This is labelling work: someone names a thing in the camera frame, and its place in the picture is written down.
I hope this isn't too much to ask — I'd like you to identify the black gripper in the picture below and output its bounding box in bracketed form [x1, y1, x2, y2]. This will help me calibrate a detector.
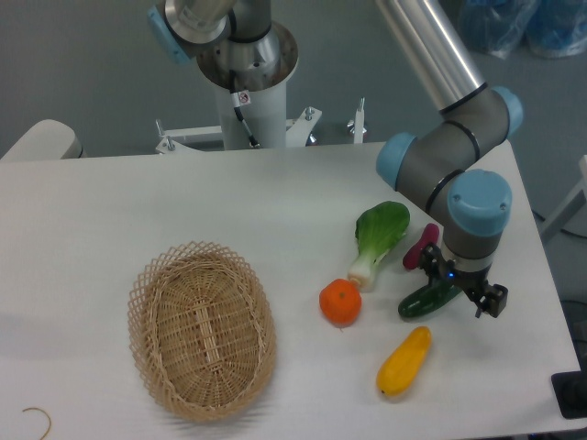
[417, 243, 508, 318]

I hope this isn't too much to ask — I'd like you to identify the dark green cucumber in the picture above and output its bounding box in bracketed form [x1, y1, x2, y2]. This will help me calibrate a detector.
[398, 281, 461, 319]

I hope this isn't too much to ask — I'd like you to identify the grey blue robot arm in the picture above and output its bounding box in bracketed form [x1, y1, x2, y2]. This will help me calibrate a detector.
[148, 1, 523, 316]

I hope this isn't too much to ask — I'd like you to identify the magenta sweet potato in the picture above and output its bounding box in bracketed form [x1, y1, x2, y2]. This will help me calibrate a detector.
[403, 223, 440, 270]

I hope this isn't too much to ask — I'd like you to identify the green bok choy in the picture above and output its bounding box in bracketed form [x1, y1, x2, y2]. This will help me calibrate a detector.
[348, 201, 410, 292]

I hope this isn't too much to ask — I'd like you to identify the yellow squash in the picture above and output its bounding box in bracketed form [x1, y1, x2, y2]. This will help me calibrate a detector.
[376, 326, 432, 397]

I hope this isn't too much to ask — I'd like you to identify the orange tangerine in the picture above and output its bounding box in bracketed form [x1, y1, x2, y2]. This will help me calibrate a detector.
[318, 279, 362, 326]

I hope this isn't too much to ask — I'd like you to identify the black device at table edge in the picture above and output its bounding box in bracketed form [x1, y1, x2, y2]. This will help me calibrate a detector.
[551, 371, 586, 420]

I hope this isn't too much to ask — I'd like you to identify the blue plastic bag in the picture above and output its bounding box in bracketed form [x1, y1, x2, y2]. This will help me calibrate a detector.
[458, 1, 586, 60]

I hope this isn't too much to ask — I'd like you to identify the woven wicker basket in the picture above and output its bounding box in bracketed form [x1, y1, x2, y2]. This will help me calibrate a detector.
[127, 242, 277, 423]

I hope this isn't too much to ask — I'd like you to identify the white chair back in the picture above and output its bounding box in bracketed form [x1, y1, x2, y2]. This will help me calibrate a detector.
[1, 119, 87, 163]

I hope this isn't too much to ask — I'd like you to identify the tan rubber band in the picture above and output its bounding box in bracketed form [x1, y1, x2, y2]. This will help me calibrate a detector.
[21, 407, 53, 440]

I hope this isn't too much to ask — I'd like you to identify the white frame at right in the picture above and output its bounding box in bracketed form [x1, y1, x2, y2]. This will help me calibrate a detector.
[539, 156, 586, 243]

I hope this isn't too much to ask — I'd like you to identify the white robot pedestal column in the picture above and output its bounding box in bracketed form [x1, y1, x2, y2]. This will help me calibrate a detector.
[197, 21, 298, 150]

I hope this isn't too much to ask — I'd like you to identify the black cable on pedestal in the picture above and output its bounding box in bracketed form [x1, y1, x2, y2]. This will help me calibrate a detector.
[227, 68, 261, 149]

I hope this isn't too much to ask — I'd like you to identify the white pedestal base frame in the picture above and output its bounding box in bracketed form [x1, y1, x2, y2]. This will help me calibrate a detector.
[155, 96, 368, 155]

